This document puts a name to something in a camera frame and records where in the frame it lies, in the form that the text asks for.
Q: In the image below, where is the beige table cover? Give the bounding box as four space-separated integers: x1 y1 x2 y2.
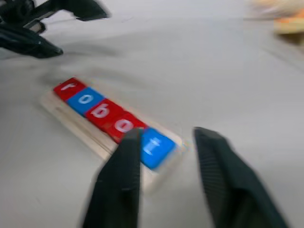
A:
0 0 304 228

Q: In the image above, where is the wooden letter tray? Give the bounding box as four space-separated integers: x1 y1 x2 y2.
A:
39 91 185 193

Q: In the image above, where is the red letter b block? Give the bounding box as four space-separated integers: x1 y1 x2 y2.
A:
85 98 125 133

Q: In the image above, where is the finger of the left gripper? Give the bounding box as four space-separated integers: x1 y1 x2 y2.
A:
0 24 64 60
46 0 111 22

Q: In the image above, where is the blue letter o block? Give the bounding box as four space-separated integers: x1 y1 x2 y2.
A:
67 86 106 117

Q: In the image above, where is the blue letter t block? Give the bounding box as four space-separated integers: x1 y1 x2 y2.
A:
138 128 178 171

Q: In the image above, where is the red letter o block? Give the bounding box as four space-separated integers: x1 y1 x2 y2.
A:
104 113 147 144

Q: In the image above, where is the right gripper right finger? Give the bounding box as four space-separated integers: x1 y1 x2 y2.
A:
193 126 289 228

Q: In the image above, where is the red letter r block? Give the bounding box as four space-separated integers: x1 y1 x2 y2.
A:
53 76 86 102

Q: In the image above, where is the golden crisscross pineapple bun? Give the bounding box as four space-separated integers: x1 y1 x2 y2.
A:
246 0 304 20
273 18 304 37

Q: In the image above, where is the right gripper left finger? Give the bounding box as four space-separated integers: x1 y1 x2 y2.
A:
82 128 143 228

